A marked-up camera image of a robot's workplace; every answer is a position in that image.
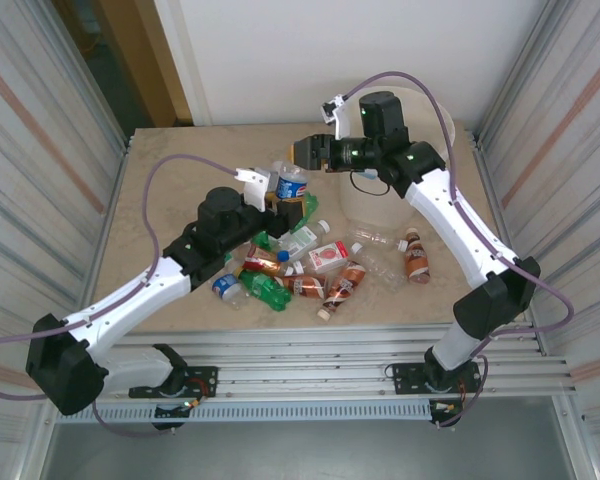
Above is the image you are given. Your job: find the crushed green bottle yellow cap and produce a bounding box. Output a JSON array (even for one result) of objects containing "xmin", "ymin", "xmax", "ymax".
[{"xmin": 289, "ymin": 192, "xmax": 324, "ymax": 234}]

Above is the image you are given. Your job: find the clear Pepsi bottle blue label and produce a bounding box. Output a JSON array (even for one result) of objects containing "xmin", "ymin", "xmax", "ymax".
[
  {"xmin": 274, "ymin": 160, "xmax": 311, "ymax": 202},
  {"xmin": 210, "ymin": 272, "xmax": 251, "ymax": 311}
]

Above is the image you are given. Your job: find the red gold label bottle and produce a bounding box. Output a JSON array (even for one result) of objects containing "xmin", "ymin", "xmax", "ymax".
[{"xmin": 242, "ymin": 243, "xmax": 295, "ymax": 277}]

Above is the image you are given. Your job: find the brown label drink bottle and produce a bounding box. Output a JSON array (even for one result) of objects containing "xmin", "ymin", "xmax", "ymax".
[
  {"xmin": 315, "ymin": 260, "xmax": 369, "ymax": 321},
  {"xmin": 274, "ymin": 272, "xmax": 329, "ymax": 302},
  {"xmin": 403, "ymin": 227, "xmax": 431, "ymax": 286}
]

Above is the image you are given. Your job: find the round white waste bin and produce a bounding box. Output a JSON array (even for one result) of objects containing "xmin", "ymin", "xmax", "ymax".
[{"xmin": 338, "ymin": 85, "xmax": 457, "ymax": 232}]

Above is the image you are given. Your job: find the clear bottle red white label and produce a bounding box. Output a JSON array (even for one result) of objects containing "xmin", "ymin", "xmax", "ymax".
[{"xmin": 290, "ymin": 239, "xmax": 352, "ymax": 279}]

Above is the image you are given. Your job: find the wooden door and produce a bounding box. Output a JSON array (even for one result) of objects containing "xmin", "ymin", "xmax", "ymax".
[{"xmin": 54, "ymin": 0, "xmax": 191, "ymax": 129}]

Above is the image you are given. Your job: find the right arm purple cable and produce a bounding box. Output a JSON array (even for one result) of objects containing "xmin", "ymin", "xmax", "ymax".
[{"xmin": 344, "ymin": 72, "xmax": 576, "ymax": 429}]

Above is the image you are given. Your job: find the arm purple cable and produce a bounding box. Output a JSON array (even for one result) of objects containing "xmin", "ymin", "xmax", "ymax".
[
  {"xmin": 0, "ymin": 154, "xmax": 241, "ymax": 439},
  {"xmin": 344, "ymin": 72, "xmax": 576, "ymax": 429}
]

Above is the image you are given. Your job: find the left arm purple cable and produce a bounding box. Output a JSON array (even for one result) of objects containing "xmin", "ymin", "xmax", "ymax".
[{"xmin": 0, "ymin": 154, "xmax": 241, "ymax": 439}]

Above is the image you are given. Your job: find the aluminium rail base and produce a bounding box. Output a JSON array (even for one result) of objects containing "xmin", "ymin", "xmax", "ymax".
[{"xmin": 42, "ymin": 322, "xmax": 579, "ymax": 401}]

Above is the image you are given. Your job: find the white door frame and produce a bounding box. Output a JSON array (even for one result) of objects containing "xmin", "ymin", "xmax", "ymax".
[{"xmin": 152, "ymin": 0, "xmax": 214, "ymax": 126}]

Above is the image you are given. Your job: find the yellow connector with wires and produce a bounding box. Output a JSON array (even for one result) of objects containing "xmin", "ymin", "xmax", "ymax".
[
  {"xmin": 152, "ymin": 397, "xmax": 204, "ymax": 431},
  {"xmin": 428, "ymin": 398, "xmax": 464, "ymax": 430}
]

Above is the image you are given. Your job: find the white slotted cable duct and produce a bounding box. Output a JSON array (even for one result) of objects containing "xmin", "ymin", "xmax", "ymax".
[{"xmin": 99, "ymin": 399, "xmax": 434, "ymax": 424}]

